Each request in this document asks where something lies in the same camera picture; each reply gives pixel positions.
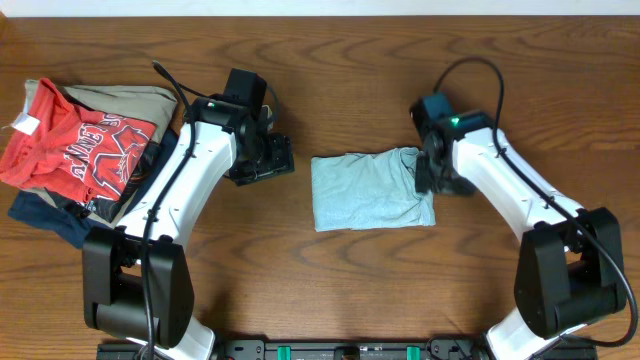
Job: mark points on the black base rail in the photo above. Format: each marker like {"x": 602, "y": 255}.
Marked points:
{"x": 437, "y": 348}

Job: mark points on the light blue t-shirt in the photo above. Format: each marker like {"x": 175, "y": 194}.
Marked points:
{"x": 359, "y": 191}

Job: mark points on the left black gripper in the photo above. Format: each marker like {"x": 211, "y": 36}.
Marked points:
{"x": 282, "y": 161}

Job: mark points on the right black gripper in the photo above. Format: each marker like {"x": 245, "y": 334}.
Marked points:
{"x": 423, "y": 180}

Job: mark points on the beige folded shirt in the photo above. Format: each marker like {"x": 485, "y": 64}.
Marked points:
{"x": 149, "y": 103}

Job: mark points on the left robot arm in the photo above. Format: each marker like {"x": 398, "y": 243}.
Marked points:
{"x": 136, "y": 281}

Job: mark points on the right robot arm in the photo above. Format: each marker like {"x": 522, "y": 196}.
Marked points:
{"x": 571, "y": 292}

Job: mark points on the red printed t-shirt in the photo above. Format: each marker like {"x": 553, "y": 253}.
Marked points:
{"x": 78, "y": 153}

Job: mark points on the navy folded garment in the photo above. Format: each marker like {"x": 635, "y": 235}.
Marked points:
{"x": 73, "y": 224}

